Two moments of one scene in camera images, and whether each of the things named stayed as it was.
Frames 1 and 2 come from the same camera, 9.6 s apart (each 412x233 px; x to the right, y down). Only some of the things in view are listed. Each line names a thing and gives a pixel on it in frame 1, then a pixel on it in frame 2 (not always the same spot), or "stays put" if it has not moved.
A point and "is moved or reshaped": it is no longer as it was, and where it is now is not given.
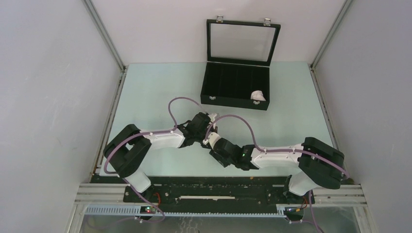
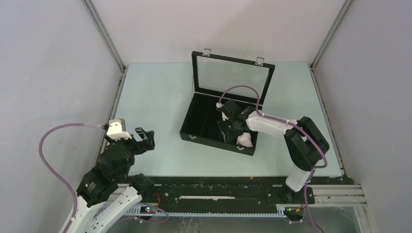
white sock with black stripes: x=257 y=95 to x=245 y=140
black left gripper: x=206 y=128 to x=143 y=145
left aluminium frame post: x=102 y=28 stays put
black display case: x=239 y=54 is moved or reshaped
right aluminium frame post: x=345 y=6 stays put
